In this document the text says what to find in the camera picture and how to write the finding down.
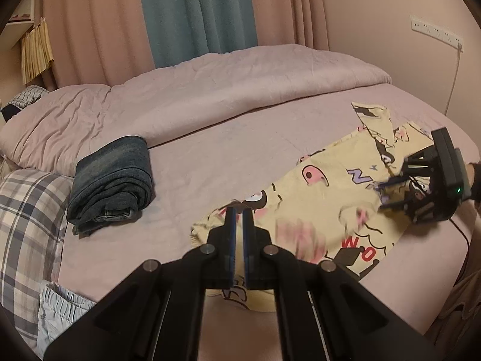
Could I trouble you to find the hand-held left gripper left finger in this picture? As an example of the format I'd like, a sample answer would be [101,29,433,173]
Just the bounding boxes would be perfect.
[43,204,238,361]

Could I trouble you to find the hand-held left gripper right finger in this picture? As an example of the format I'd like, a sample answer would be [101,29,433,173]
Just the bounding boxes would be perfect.
[242,208,438,361]

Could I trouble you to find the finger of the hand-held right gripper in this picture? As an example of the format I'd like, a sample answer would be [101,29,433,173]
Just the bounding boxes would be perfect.
[375,147,438,192]
[379,189,440,226]

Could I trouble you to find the yellow cartoon print pants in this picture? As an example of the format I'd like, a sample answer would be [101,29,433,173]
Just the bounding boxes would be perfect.
[190,101,437,313]

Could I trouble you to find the bed with pink sheet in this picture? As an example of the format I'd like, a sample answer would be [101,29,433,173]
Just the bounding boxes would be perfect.
[56,83,479,361]

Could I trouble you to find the person's pink fleece garment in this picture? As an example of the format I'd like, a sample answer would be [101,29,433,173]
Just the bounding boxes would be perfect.
[426,267,481,350]

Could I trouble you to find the folded dark denim jeans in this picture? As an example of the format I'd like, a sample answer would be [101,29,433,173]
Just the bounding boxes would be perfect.
[67,134,156,237]

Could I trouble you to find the pink duvet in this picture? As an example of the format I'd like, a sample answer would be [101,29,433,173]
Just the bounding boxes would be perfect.
[0,43,393,175]

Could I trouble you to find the light blue striped cloth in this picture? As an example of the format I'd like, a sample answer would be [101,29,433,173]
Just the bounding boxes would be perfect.
[37,282,97,359]

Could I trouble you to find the plaid pillow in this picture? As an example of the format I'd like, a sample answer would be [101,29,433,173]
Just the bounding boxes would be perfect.
[0,168,75,359]

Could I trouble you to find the teal curtain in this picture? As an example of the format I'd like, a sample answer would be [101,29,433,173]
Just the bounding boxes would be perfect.
[137,0,259,69]

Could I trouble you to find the grey checked cloth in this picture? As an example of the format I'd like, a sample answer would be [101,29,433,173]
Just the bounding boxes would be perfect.
[7,85,51,110]

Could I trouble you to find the pink curtain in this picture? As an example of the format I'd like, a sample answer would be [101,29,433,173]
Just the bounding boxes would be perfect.
[39,0,331,91]

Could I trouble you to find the yellow pleated cloth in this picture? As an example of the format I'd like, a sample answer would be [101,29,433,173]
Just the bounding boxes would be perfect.
[20,18,55,85]

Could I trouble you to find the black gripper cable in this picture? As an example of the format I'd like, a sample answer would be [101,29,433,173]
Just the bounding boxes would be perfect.
[447,216,471,271]

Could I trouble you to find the white power cable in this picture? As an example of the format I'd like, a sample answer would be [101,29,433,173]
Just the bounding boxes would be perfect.
[443,43,464,117]

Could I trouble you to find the white wall power strip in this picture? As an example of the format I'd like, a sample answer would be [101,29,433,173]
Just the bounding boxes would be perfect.
[409,15,464,51]

